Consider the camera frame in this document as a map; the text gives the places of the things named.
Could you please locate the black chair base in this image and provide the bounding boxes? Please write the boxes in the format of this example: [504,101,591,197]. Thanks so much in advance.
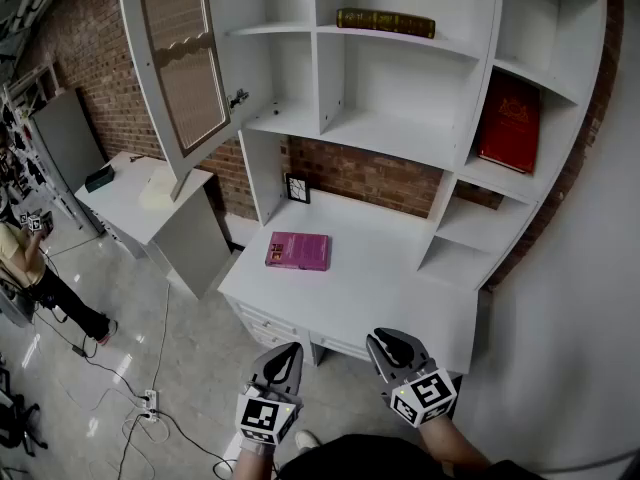
[0,367,49,457]

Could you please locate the white metal rack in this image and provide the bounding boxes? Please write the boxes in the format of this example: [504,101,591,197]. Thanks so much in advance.
[0,60,64,229]

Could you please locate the person's white shoe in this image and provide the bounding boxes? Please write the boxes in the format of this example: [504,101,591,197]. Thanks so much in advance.
[294,430,322,452]

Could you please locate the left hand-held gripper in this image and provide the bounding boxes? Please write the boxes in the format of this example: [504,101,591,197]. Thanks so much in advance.
[234,342,305,448]

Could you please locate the person's left forearm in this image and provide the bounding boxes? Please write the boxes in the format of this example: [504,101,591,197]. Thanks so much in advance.
[232,440,279,480]

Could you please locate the white floor cable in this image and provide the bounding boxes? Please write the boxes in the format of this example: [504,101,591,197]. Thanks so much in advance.
[117,410,171,480]

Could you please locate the white desk drawer stack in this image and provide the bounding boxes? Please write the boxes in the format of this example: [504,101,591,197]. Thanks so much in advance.
[234,297,304,352]

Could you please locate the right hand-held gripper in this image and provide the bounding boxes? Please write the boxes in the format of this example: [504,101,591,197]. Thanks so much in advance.
[366,327,459,427]

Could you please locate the black floor cable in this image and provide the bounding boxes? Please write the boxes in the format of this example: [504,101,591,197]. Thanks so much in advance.
[34,307,149,402]

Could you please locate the black picture frame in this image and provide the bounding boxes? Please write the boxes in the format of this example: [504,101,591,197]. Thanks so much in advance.
[284,171,312,205]

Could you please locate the white side table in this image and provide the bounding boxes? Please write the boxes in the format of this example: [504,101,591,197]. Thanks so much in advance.
[74,151,231,300]

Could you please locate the person's right forearm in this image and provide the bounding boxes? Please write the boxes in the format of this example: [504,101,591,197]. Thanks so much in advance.
[417,415,494,475]

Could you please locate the white cabinet glass door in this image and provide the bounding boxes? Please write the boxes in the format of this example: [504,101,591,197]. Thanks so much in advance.
[115,0,234,202]

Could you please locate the red hardcover book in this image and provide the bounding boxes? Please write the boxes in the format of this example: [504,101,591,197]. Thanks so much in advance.
[474,70,542,175]

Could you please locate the white cabinet shelving unit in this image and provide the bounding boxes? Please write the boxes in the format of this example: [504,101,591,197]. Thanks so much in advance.
[207,0,609,292]

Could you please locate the pink book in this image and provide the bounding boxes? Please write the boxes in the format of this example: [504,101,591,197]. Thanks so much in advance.
[264,231,330,272]

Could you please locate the dark green box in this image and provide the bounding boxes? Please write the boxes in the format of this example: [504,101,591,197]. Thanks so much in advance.
[83,163,116,193]

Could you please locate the brown gold-print book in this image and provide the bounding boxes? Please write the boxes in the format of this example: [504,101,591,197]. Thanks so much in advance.
[336,7,436,40]

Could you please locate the grey panel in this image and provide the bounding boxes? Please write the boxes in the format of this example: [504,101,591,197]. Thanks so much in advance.
[30,87,107,234]

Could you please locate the person's black clothing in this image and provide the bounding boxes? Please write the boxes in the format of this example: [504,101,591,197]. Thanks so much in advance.
[277,433,547,480]

